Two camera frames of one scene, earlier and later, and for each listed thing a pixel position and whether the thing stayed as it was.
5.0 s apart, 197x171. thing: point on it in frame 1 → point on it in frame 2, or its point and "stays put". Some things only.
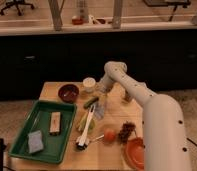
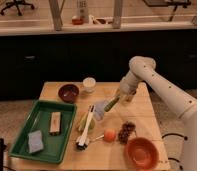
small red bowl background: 77,21 stays put
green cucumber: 90,102 → 111,104
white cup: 89,83 stays put
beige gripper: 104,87 → 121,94
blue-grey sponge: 35,142 stays put
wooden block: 55,124 stays put
